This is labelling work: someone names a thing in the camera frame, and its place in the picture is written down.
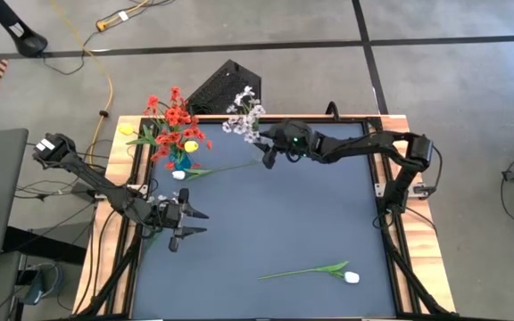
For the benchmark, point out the silver arm base bracket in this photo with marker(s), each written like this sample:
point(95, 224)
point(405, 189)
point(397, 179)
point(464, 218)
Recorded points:
point(381, 189)

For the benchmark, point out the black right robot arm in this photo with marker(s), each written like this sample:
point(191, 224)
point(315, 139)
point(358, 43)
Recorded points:
point(359, 145)

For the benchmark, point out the blue glass vase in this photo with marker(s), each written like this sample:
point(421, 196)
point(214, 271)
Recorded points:
point(181, 161)

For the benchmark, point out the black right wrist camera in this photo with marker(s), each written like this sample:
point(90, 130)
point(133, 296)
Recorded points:
point(293, 131)

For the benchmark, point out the large white flower bunch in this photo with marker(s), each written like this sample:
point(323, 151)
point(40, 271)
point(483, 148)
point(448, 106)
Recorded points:
point(248, 120)

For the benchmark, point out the red artificial flower bunch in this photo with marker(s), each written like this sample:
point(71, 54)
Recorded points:
point(164, 139)
point(172, 116)

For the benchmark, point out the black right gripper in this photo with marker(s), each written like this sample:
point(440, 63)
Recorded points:
point(297, 149)

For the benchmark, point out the grey side table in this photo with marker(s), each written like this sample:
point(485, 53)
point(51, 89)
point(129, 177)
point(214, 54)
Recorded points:
point(2, 200)

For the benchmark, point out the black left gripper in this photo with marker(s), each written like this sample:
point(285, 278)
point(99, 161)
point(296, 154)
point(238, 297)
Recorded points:
point(168, 218)

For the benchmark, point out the black stand base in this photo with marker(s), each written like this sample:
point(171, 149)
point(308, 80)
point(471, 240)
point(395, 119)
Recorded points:
point(29, 44)

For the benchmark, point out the white artificial tulip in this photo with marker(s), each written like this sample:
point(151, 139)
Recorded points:
point(178, 175)
point(352, 277)

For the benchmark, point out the small white flower bunch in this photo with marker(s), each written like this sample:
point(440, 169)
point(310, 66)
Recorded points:
point(162, 197)

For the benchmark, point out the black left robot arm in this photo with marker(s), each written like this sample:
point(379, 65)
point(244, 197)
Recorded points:
point(92, 183)

